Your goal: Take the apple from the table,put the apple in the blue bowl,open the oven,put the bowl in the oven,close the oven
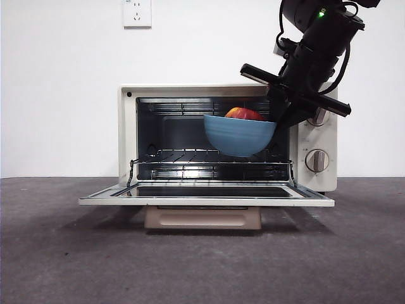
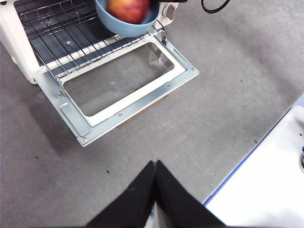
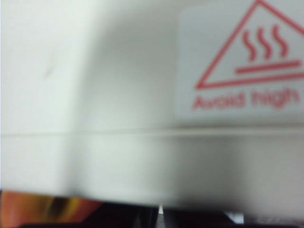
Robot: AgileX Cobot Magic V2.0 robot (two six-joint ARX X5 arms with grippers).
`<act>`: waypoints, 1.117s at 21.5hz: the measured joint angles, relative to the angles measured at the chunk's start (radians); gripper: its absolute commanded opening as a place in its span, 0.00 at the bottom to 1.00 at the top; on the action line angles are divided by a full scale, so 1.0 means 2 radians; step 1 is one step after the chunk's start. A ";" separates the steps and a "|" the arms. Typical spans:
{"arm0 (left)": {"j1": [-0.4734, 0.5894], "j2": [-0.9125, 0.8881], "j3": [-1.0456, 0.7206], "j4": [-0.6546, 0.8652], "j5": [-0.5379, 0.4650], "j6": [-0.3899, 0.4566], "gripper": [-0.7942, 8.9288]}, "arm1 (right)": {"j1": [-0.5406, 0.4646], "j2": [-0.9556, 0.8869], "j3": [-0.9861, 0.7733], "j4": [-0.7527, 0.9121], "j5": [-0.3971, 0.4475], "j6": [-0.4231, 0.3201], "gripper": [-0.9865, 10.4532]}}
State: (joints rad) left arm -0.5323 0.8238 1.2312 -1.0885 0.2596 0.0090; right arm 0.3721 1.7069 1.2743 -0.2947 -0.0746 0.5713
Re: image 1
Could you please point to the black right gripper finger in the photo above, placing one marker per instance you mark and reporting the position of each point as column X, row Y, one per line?
column 297, row 116
column 276, row 106

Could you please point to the temperature knob with taupe grip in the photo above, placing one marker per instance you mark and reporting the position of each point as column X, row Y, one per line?
column 322, row 117

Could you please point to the red yellow apple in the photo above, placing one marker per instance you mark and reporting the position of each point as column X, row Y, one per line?
column 243, row 113

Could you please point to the blue ribbed bowl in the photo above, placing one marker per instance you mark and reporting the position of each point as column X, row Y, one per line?
column 240, row 136

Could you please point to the cream Toshiba toaster oven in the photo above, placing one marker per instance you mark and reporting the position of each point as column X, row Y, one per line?
column 127, row 136

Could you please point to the timer knob with taupe grip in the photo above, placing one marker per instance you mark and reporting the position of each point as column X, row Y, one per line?
column 317, row 161

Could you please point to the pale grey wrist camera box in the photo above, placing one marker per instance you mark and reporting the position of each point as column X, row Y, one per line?
column 278, row 49

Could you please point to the white wall socket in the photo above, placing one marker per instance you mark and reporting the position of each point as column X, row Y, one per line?
column 137, row 14

